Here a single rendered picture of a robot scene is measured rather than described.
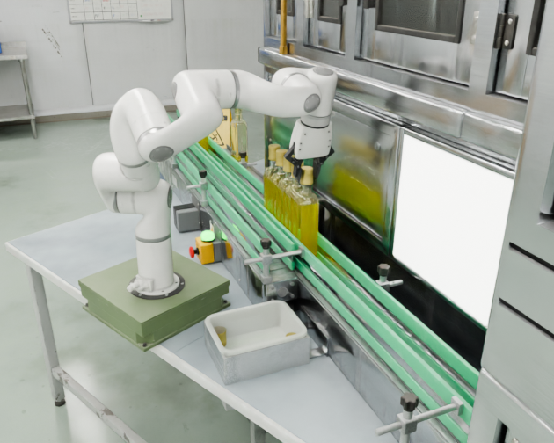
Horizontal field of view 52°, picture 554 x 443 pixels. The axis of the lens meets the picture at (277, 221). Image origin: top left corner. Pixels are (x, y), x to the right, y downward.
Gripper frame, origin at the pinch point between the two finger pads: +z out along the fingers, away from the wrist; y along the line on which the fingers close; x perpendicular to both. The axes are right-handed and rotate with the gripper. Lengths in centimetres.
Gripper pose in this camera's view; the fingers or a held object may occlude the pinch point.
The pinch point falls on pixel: (306, 170)
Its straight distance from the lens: 153.1
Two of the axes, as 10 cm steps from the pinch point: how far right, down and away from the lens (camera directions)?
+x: 3.8, 6.0, -7.1
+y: -9.2, 1.6, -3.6
